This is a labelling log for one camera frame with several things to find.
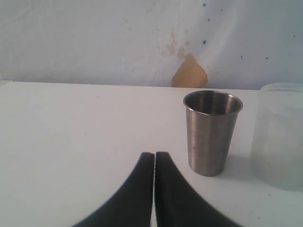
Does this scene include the stainless steel cup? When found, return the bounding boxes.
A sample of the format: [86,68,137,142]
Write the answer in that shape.
[183,90,243,177]

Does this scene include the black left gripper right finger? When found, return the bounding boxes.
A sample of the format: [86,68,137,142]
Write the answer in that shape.
[154,152,239,227]

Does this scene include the translucent plastic measuring cup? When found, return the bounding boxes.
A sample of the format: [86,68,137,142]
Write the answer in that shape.
[250,83,303,191]

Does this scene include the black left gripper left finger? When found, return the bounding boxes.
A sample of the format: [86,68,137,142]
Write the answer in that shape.
[75,152,155,227]

